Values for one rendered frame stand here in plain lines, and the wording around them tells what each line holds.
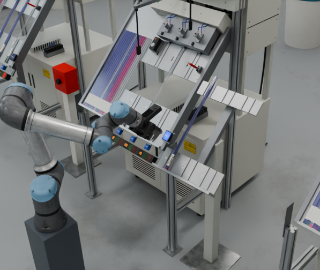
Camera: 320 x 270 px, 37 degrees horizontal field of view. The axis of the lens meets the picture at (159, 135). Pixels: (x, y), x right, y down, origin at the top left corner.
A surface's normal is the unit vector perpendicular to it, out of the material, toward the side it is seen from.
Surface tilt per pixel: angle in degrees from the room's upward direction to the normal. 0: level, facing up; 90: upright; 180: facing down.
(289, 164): 0
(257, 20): 90
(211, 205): 90
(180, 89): 0
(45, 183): 7
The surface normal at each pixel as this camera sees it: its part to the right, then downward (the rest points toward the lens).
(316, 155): -0.03, -0.84
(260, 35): 0.71, 0.37
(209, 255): -0.68, 0.42
